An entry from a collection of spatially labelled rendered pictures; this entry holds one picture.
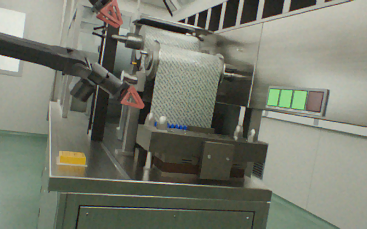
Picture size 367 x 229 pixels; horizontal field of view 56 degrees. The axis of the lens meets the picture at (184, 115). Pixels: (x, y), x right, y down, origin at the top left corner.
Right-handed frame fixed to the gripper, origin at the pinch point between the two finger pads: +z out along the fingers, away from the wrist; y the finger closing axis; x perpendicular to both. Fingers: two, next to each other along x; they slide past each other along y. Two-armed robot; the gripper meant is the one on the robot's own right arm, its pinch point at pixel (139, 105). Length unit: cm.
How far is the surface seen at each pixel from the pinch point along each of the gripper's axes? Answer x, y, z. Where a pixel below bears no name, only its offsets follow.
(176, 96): 9.9, -1.7, 9.1
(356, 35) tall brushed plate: 41, 48, 22
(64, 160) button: -25.5, 12.8, -11.0
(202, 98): 15.4, -2.1, 17.8
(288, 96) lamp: 25.9, 28.3, 28.0
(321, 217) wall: 27, -188, 281
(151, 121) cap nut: -2.3, 6.9, 4.8
